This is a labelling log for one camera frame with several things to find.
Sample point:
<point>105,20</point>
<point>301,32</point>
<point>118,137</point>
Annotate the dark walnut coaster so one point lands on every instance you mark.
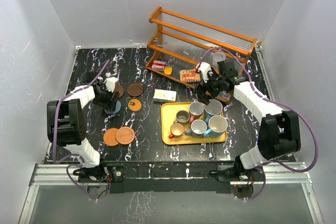
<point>135,89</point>
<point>120,90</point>

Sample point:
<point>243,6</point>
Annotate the large blue mug front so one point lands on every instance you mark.
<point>217,126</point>

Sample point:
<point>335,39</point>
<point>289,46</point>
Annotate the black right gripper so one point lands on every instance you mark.
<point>201,92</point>

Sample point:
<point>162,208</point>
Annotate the large blue mug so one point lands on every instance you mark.
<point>217,126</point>
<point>213,108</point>

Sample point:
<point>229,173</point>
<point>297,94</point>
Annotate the large blue mug back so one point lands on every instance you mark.
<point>213,108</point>

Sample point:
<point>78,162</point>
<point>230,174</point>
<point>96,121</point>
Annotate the small grey green cup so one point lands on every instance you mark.
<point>182,117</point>

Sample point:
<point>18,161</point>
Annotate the small red orange cup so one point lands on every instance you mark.
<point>177,130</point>

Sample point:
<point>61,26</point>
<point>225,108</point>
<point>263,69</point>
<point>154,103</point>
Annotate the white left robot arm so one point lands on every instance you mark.
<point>66,123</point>

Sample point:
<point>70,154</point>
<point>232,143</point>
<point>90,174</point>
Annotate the yellow serving tray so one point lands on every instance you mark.
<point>168,116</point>

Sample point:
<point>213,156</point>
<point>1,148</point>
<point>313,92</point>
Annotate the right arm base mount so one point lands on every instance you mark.
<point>233,175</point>

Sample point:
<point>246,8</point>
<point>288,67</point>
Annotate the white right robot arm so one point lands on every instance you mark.
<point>279,133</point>

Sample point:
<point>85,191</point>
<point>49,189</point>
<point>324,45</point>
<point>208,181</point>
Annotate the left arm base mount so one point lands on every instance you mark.
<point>102,173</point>

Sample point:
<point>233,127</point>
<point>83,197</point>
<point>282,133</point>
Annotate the orange wooden shelf rack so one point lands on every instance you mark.
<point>186,39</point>

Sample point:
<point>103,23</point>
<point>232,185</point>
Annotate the plain orange wooden coaster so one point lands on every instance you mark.
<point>109,137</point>

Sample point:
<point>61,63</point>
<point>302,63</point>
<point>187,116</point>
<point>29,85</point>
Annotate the orange black paper coaster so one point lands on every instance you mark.
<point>134,105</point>

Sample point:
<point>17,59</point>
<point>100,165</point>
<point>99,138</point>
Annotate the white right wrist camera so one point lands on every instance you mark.
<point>205,70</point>

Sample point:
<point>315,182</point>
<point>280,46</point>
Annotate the blue paper coaster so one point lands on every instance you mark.
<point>117,109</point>

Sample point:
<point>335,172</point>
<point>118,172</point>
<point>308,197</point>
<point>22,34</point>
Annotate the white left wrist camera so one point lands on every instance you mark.
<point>111,83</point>

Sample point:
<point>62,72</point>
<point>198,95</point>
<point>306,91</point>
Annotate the light wooden ridged coaster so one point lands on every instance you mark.
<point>125,135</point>

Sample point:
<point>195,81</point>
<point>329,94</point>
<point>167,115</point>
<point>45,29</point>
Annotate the orange snack package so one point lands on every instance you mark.
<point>189,76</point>

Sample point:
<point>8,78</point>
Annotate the red white small box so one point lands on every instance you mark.
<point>158,65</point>

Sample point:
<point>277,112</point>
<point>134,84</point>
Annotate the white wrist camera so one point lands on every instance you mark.
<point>205,70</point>
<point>111,83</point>

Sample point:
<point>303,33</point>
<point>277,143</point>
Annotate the grey blue speckled mug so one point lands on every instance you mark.
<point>198,128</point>

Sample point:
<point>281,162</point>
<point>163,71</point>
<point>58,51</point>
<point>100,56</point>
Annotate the orange yellow small packet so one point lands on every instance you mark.
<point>168,71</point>

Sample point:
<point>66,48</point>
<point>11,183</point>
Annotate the pink grey mug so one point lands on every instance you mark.
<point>196,109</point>

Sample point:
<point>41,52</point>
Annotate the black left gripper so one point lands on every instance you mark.
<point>112,103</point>

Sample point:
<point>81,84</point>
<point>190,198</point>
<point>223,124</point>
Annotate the clear plastic cup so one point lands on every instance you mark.
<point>218,57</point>

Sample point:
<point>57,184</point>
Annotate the white yellow carton box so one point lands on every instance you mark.
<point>164,96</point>

